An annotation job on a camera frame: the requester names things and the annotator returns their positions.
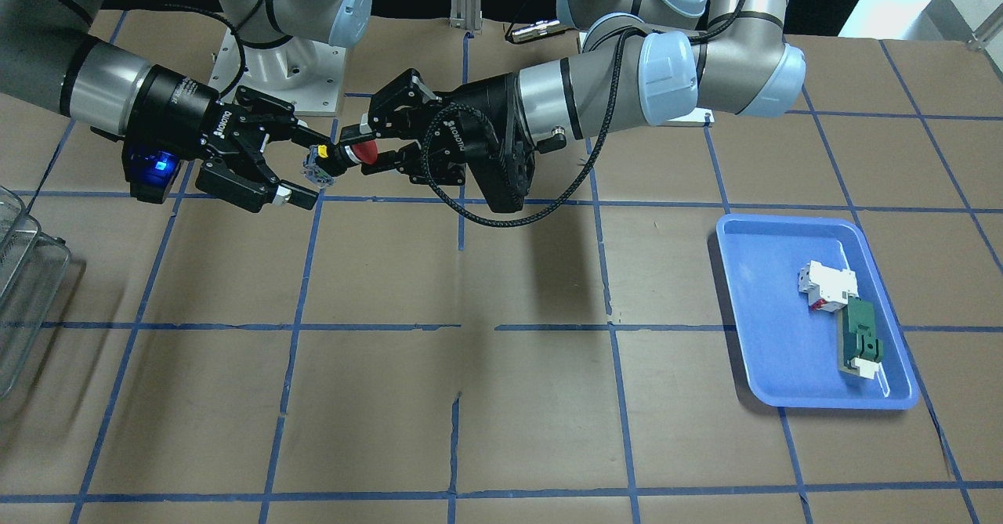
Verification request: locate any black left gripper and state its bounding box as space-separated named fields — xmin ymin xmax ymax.
xmin=338 ymin=68 xmax=517 ymax=185

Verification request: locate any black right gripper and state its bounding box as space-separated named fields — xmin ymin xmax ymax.
xmin=133 ymin=66 xmax=331 ymax=212

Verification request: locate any red emergency stop button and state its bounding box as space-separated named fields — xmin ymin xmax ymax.
xmin=303 ymin=141 xmax=378 ymax=188

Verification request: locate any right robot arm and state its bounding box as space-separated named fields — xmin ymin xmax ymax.
xmin=2 ymin=0 xmax=372 ymax=212

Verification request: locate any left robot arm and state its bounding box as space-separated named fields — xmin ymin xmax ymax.
xmin=317 ymin=0 xmax=806 ymax=212

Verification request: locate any blue plastic tray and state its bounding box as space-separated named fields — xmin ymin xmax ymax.
xmin=716 ymin=214 xmax=918 ymax=410

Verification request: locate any white circuit breaker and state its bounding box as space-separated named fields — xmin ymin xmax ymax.
xmin=798 ymin=260 xmax=860 ymax=313

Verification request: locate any green terminal block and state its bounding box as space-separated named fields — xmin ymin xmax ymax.
xmin=838 ymin=297 xmax=885 ymax=380

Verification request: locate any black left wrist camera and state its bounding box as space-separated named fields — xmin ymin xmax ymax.
xmin=459 ymin=111 xmax=536 ymax=213

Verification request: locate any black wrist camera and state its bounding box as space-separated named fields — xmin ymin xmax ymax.
xmin=121 ymin=141 xmax=191 ymax=205
xmin=459 ymin=111 xmax=536 ymax=213

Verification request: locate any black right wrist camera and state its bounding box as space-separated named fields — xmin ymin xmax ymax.
xmin=121 ymin=141 xmax=191 ymax=205

